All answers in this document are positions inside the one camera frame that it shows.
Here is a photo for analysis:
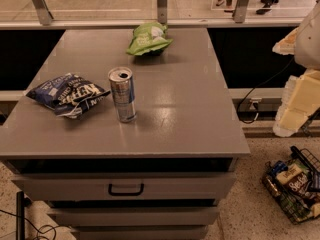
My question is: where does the metal railing post right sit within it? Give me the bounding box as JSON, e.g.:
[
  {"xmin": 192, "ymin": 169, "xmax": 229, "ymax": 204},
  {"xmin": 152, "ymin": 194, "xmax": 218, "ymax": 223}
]
[{"xmin": 232, "ymin": 0, "xmax": 249, "ymax": 23}]

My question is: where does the grey drawer cabinet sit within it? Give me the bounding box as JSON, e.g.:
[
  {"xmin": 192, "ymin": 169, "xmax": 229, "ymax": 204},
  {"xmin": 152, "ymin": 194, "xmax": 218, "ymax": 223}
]
[{"xmin": 0, "ymin": 28, "xmax": 249, "ymax": 240}]

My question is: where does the black cable at wall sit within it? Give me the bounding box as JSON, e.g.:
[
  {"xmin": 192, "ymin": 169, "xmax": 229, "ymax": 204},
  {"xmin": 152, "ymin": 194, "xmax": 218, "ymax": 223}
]
[{"xmin": 236, "ymin": 55, "xmax": 297, "ymax": 125}]

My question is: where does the metal railing post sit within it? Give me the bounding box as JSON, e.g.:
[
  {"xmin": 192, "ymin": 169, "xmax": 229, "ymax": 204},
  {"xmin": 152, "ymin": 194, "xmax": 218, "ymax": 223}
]
[
  {"xmin": 157, "ymin": 0, "xmax": 167, "ymax": 24},
  {"xmin": 232, "ymin": 0, "xmax": 249, "ymax": 23},
  {"xmin": 32, "ymin": 0, "xmax": 53, "ymax": 26}
]

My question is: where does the metal railing post middle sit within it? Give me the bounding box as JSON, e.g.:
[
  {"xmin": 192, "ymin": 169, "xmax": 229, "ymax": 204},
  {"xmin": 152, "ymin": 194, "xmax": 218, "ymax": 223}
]
[{"xmin": 157, "ymin": 0, "xmax": 167, "ymax": 24}]

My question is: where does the black drawer handle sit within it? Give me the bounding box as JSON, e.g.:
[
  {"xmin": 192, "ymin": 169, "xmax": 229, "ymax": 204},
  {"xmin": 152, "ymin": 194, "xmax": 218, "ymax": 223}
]
[{"xmin": 107, "ymin": 183, "xmax": 145, "ymax": 197}]

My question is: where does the green rice chip bag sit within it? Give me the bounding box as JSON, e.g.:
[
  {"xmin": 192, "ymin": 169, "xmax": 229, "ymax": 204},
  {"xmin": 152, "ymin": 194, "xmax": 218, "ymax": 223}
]
[{"xmin": 126, "ymin": 22, "xmax": 173, "ymax": 56}]

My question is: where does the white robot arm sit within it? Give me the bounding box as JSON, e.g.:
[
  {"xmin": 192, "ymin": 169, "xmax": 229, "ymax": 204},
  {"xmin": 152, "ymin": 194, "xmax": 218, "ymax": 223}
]
[{"xmin": 272, "ymin": 3, "xmax": 320, "ymax": 137}]

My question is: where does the blue packet in basket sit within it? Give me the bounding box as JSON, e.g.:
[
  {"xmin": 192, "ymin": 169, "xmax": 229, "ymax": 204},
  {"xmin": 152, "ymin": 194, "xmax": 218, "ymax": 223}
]
[{"xmin": 269, "ymin": 161, "xmax": 288, "ymax": 178}]

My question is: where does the black wire basket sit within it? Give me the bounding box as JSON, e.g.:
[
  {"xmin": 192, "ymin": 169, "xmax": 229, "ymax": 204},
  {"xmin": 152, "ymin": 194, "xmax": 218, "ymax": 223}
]
[{"xmin": 261, "ymin": 146, "xmax": 320, "ymax": 224}]

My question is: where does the black post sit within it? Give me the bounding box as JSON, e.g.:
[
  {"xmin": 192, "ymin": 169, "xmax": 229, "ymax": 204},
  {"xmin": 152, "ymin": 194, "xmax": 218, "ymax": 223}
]
[{"xmin": 16, "ymin": 191, "xmax": 25, "ymax": 240}]

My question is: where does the brown snack bag in basket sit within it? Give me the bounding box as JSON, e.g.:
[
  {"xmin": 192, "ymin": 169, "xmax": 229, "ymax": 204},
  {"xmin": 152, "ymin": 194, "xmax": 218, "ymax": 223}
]
[{"xmin": 286, "ymin": 172, "xmax": 315, "ymax": 200}]

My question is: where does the black cable on floor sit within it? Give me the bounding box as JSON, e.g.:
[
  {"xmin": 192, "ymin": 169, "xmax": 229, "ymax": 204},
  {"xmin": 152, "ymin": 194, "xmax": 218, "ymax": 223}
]
[{"xmin": 0, "ymin": 208, "xmax": 63, "ymax": 240}]

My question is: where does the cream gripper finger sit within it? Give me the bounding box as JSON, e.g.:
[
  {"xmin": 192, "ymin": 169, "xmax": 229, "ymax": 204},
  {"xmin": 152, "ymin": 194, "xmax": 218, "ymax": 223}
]
[
  {"xmin": 272, "ymin": 28, "xmax": 298, "ymax": 55},
  {"xmin": 273, "ymin": 69, "xmax": 320, "ymax": 137}
]

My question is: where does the cream snack bag in basket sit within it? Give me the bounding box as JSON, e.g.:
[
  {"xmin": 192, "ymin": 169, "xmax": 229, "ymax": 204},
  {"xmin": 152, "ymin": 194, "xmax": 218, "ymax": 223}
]
[{"xmin": 276, "ymin": 163, "xmax": 302, "ymax": 185}]

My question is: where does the silver blue energy drink can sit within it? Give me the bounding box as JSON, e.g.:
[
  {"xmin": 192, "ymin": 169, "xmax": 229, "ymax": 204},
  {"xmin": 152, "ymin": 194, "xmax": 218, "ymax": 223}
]
[{"xmin": 108, "ymin": 67, "xmax": 136, "ymax": 123}]

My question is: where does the blue kettle chip bag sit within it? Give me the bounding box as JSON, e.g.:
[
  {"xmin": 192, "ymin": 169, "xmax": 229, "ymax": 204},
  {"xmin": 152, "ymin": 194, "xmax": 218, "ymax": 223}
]
[{"xmin": 26, "ymin": 73, "xmax": 111, "ymax": 119}]

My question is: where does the metal railing post left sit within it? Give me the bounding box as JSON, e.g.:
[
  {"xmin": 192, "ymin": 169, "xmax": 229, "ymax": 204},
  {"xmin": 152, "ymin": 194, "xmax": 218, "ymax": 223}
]
[{"xmin": 32, "ymin": 0, "xmax": 53, "ymax": 26}]

